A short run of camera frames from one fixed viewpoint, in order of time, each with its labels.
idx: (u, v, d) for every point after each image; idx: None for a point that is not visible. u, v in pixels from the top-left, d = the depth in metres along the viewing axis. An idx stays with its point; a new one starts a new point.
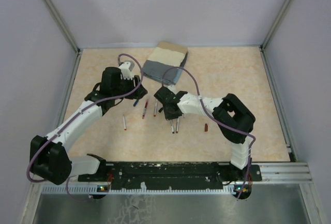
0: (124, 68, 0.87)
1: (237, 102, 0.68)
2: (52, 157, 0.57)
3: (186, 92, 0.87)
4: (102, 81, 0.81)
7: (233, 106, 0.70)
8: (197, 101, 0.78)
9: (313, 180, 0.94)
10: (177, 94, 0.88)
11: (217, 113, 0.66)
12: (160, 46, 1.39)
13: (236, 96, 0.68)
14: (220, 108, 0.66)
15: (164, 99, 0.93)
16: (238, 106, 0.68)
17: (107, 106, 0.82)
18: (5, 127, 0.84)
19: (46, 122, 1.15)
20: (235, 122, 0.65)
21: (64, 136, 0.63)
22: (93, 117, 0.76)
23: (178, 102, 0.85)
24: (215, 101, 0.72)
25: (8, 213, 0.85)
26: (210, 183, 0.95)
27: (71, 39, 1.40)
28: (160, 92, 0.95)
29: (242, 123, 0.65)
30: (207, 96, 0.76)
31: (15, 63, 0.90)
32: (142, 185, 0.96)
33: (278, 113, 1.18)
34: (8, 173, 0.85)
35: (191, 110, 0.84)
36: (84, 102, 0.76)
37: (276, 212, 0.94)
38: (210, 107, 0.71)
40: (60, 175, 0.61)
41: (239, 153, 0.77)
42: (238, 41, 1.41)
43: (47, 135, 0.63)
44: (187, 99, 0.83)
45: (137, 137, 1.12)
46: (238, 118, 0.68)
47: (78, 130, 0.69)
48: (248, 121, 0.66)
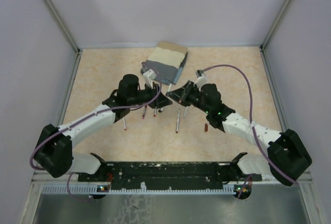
0: (145, 76, 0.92)
1: (297, 140, 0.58)
2: (57, 149, 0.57)
3: (235, 112, 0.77)
4: (118, 89, 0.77)
7: (291, 144, 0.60)
8: (248, 128, 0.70)
9: (313, 180, 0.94)
10: (223, 108, 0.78)
11: (273, 150, 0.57)
12: (160, 46, 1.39)
13: (298, 135, 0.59)
14: (275, 146, 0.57)
15: (210, 105, 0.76)
16: (297, 146, 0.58)
17: (121, 114, 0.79)
18: (5, 128, 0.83)
19: (46, 122, 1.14)
20: (288, 162, 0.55)
21: (74, 132, 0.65)
22: (106, 122, 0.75)
23: (223, 120, 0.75)
24: (271, 133, 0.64)
25: (9, 213, 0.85)
26: (210, 183, 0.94)
27: (71, 39, 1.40)
28: (214, 99, 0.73)
29: (296, 165, 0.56)
30: (260, 125, 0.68)
31: (15, 63, 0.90)
32: (142, 185, 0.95)
33: (278, 113, 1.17)
34: (9, 174, 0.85)
35: (236, 132, 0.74)
36: (101, 105, 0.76)
37: (275, 211, 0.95)
38: (264, 140, 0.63)
40: (59, 169, 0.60)
41: (257, 169, 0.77)
42: (238, 41, 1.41)
43: (60, 126, 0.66)
44: (235, 120, 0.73)
45: (137, 137, 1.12)
46: (291, 157, 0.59)
47: (89, 129, 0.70)
48: (303, 165, 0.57)
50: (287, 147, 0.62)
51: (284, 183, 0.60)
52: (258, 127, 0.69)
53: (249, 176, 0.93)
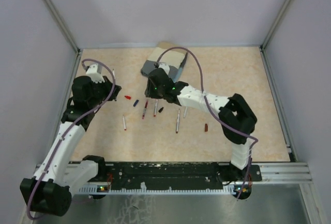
0: (92, 73, 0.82)
1: (242, 104, 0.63)
2: (48, 196, 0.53)
3: (187, 83, 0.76)
4: (73, 96, 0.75)
7: (237, 106, 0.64)
8: (200, 98, 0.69)
9: (313, 180, 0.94)
10: (177, 83, 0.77)
11: (223, 113, 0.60)
12: (160, 46, 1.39)
13: (243, 97, 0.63)
14: (225, 109, 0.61)
15: (160, 84, 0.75)
16: (243, 108, 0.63)
17: (88, 119, 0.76)
18: (5, 128, 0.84)
19: (46, 122, 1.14)
20: (238, 125, 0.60)
21: (54, 171, 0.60)
22: (77, 138, 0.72)
23: (178, 94, 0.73)
24: (221, 100, 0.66)
25: (9, 213, 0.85)
26: (210, 183, 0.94)
27: (71, 39, 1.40)
28: (159, 77, 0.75)
29: (244, 124, 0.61)
30: (212, 94, 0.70)
31: (14, 63, 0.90)
32: (142, 185, 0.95)
33: (278, 113, 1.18)
34: (9, 174, 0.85)
35: (191, 104, 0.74)
36: (61, 124, 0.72)
37: (275, 211, 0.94)
38: (215, 107, 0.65)
40: (63, 206, 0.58)
41: (236, 152, 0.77)
42: (238, 41, 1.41)
43: (35, 174, 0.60)
44: (189, 92, 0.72)
45: (137, 138, 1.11)
46: (240, 118, 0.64)
47: (66, 157, 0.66)
48: (250, 124, 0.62)
50: (236, 110, 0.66)
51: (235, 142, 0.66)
52: (209, 95, 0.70)
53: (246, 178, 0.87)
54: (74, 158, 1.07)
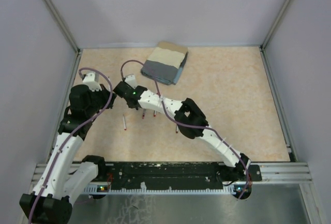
0: (89, 80, 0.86)
1: (193, 105, 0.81)
2: (48, 210, 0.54)
3: (146, 89, 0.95)
4: (71, 105, 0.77)
7: (189, 108, 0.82)
8: (158, 102, 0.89)
9: (313, 180, 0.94)
10: (137, 88, 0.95)
11: (178, 116, 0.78)
12: (160, 46, 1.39)
13: (193, 101, 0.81)
14: (180, 113, 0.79)
15: (123, 93, 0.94)
16: (193, 109, 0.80)
17: (86, 129, 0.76)
18: (4, 127, 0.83)
19: (46, 122, 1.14)
20: (189, 123, 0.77)
21: (52, 185, 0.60)
22: (76, 148, 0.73)
23: (138, 99, 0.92)
24: (175, 103, 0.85)
25: (8, 213, 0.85)
26: (210, 183, 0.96)
27: (71, 39, 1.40)
28: (119, 88, 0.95)
29: (196, 121, 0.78)
30: (168, 99, 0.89)
31: (14, 63, 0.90)
32: (142, 185, 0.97)
33: (278, 113, 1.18)
34: (9, 174, 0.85)
35: (151, 107, 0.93)
36: (59, 136, 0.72)
37: (276, 211, 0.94)
38: (171, 109, 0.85)
40: (63, 218, 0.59)
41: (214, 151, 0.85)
42: (238, 41, 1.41)
43: (34, 190, 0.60)
44: (148, 97, 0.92)
45: (136, 138, 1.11)
46: (192, 117, 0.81)
47: (65, 169, 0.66)
48: (201, 120, 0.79)
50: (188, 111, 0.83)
51: (190, 137, 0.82)
52: (165, 100, 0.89)
53: (247, 183, 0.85)
54: (74, 158, 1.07)
